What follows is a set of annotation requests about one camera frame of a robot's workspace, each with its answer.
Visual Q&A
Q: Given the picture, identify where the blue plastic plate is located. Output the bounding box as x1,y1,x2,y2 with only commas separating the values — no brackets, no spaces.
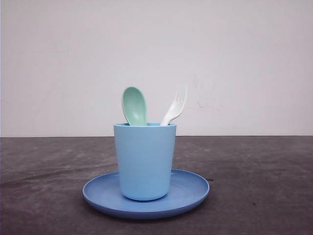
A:
82,169,210,220

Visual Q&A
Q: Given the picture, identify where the mint green plastic spoon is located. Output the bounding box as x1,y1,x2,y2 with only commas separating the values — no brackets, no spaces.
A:
122,87,147,126

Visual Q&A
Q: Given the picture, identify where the light blue plastic cup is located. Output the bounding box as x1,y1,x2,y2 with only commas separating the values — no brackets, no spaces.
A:
113,123,177,201

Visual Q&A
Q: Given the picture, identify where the white plastic fork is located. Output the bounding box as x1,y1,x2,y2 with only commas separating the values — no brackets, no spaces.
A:
160,85,187,126

